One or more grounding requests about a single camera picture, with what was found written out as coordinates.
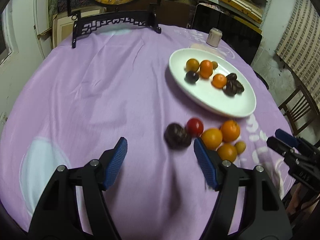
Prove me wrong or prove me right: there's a small yellow kumquat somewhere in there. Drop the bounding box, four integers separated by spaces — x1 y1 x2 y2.
234 141 246 155

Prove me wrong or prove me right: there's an orange tangerine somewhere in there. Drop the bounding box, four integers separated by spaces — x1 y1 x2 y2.
201 128 223 150
217 143 238 163
211 74 227 89
220 120 240 142
199 60 213 79

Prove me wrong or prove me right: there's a dark dried date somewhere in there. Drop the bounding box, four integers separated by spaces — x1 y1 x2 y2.
226 73 238 80
223 80 245 96

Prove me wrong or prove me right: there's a red cherry tomato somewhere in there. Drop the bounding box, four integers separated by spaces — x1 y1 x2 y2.
185 118 204 138

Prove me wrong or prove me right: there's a large dark plum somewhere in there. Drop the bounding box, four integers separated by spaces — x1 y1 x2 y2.
164 123 191 150

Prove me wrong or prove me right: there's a wooden chair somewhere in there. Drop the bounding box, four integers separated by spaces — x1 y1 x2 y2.
278 84 319 135

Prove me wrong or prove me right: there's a white oval plate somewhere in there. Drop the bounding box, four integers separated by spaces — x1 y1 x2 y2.
169 48 257 119

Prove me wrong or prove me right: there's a patterned curtain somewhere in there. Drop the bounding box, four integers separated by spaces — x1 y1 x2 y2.
276 0 320 106

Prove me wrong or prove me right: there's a small olive kumquat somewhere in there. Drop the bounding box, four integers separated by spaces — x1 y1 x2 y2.
212 61 218 69

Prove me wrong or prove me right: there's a yellow-orange fruit on plate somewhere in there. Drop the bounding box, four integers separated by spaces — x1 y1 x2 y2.
185 59 200 72

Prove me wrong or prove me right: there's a black carved ornament stand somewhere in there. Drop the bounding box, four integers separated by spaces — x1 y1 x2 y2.
71 9 162 48

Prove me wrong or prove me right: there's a window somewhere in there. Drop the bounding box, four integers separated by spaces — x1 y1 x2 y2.
1 11 12 63

